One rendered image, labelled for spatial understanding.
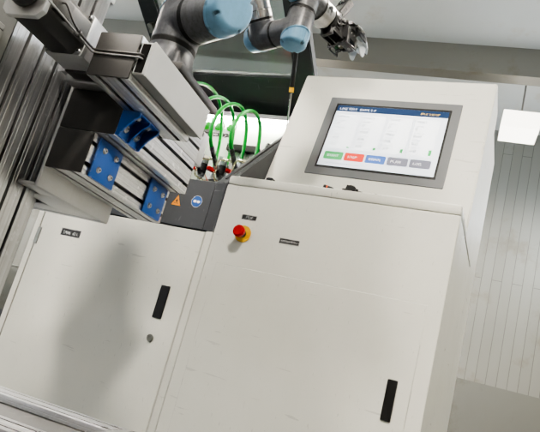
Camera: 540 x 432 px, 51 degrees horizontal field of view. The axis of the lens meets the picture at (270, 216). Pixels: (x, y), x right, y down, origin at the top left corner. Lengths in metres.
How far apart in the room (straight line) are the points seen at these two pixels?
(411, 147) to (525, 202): 7.46
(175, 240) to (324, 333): 0.56
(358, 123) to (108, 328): 1.09
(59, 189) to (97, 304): 0.68
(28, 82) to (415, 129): 1.25
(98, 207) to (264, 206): 0.52
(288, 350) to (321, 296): 0.17
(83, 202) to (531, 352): 8.00
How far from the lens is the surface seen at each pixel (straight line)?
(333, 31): 1.74
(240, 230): 1.66
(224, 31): 1.37
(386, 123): 2.05
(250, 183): 1.75
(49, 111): 1.34
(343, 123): 2.09
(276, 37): 1.65
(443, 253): 1.55
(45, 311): 2.03
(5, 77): 1.25
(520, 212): 9.32
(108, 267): 1.91
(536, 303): 9.03
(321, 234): 1.62
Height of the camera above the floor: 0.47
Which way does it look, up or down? 14 degrees up
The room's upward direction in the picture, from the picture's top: 15 degrees clockwise
